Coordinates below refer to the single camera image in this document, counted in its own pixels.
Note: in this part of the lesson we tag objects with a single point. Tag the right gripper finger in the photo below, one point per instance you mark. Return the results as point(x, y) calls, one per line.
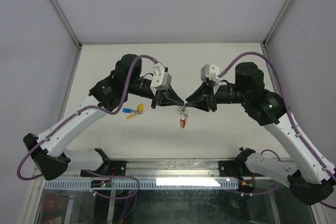
point(197, 95)
point(203, 106)

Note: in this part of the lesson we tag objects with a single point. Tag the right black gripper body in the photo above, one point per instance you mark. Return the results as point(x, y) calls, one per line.
point(211, 97)

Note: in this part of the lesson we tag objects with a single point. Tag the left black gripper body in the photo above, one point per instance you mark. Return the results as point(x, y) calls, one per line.
point(164, 93)

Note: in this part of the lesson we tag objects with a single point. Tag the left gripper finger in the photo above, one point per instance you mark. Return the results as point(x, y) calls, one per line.
point(172, 95)
point(171, 104)

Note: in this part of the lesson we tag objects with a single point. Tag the red handled metal keyring holder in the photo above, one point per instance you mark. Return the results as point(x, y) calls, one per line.
point(183, 112)

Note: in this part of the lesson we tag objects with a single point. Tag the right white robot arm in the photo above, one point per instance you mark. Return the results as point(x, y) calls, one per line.
point(310, 179)

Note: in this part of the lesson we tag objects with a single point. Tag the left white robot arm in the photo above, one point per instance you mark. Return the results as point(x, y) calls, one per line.
point(141, 75)

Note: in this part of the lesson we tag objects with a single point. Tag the yellow tag key upper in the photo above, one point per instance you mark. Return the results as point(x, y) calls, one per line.
point(140, 109)

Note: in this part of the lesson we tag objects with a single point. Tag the yellow tag key flat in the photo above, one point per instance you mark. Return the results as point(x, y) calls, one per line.
point(131, 116)

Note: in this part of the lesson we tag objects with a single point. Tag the blue tag key upper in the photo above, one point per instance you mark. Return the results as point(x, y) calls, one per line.
point(126, 110)

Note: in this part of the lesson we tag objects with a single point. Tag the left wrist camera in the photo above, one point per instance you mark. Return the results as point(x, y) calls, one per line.
point(161, 78)

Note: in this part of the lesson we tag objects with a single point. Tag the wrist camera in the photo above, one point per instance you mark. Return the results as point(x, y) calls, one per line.
point(210, 75)
point(161, 78)

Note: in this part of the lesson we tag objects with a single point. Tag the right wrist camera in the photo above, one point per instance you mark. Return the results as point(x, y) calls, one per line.
point(210, 75)

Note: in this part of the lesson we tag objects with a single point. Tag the aluminium front rail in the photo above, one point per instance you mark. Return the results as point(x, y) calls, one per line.
point(170, 165)

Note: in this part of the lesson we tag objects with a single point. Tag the slotted cable duct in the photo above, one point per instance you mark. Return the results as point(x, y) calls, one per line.
point(161, 183)

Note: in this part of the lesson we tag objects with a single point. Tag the right aluminium frame post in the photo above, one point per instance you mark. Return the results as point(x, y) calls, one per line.
point(279, 19)

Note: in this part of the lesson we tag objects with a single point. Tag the aluminium frame post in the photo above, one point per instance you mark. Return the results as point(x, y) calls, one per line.
point(279, 19)
point(65, 22)

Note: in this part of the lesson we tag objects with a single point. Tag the left aluminium frame post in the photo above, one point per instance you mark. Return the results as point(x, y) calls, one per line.
point(65, 22)

